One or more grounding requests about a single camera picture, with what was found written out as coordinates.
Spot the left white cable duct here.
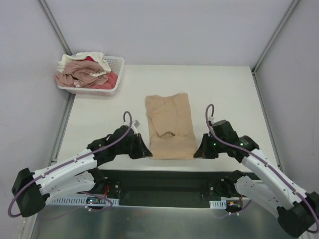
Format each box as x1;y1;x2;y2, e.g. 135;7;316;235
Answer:
49;196;120;207

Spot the white plastic laundry basket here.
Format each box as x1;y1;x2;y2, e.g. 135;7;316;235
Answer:
57;55;125;96

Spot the right aluminium corner post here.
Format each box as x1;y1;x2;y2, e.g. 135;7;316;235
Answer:
251;0;301;75

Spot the white t shirt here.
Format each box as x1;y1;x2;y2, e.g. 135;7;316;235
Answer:
58;52;112;77

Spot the aluminium corner post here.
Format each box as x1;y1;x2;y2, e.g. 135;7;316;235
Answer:
251;0;301;75
37;0;72;55

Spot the dusty pink t shirt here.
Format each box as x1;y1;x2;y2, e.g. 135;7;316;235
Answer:
55;59;110;88

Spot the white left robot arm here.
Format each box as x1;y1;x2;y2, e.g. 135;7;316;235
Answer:
8;125;153;218

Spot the beige t shirt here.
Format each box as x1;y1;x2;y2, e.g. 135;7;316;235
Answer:
145;93;197;160

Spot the left aluminium corner post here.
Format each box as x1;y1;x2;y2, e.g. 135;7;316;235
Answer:
37;0;72;55

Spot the left aluminium table rail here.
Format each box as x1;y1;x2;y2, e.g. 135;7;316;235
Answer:
46;93;75;166

